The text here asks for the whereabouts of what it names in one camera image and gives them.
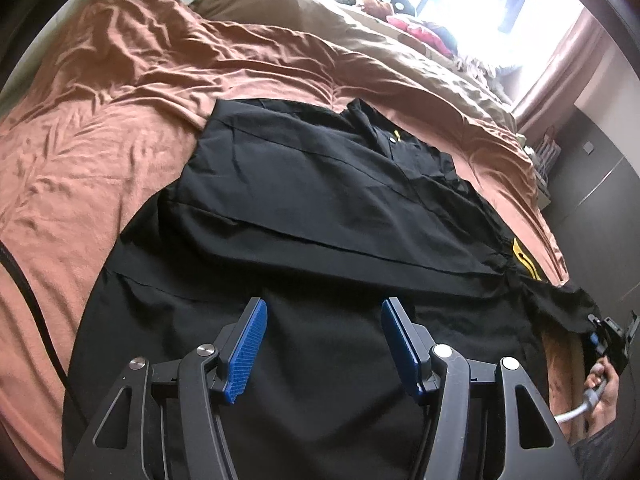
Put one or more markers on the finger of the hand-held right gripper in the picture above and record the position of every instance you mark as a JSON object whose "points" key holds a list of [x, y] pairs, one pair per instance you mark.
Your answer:
{"points": [[594, 332]]}

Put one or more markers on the large black garment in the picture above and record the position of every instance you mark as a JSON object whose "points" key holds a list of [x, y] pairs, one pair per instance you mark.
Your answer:
{"points": [[310, 200]]}

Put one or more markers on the beige duvet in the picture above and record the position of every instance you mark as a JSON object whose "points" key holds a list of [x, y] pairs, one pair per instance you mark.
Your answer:
{"points": [[300, 20]]}

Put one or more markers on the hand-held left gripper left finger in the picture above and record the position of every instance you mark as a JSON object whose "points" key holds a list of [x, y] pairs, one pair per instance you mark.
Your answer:
{"points": [[245, 347]]}

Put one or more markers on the red plush toy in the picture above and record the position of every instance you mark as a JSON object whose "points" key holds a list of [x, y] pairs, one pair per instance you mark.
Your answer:
{"points": [[420, 32]]}

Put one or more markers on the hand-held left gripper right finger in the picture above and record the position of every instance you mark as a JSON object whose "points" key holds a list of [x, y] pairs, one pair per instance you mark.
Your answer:
{"points": [[400, 347]]}

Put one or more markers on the pink curtain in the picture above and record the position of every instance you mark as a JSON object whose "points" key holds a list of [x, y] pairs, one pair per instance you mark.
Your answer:
{"points": [[555, 70]]}

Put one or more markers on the person's right forearm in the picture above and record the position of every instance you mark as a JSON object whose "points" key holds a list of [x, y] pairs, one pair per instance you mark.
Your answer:
{"points": [[597, 452]]}

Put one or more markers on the pink-brown blanket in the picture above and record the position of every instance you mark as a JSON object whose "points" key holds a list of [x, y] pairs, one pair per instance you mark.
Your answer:
{"points": [[100, 110]]}

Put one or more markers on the person's right hand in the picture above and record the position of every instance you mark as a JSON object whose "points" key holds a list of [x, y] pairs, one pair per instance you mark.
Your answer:
{"points": [[607, 400]]}

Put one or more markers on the white bedside cabinet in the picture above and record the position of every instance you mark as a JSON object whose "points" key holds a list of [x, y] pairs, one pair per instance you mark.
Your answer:
{"points": [[542, 180]]}

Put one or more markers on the rack of red-white items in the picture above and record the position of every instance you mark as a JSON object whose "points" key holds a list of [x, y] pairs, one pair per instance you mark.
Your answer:
{"points": [[547, 147]]}

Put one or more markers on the white fluffy plush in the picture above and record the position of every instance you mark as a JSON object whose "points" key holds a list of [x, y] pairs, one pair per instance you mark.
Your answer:
{"points": [[475, 67]]}

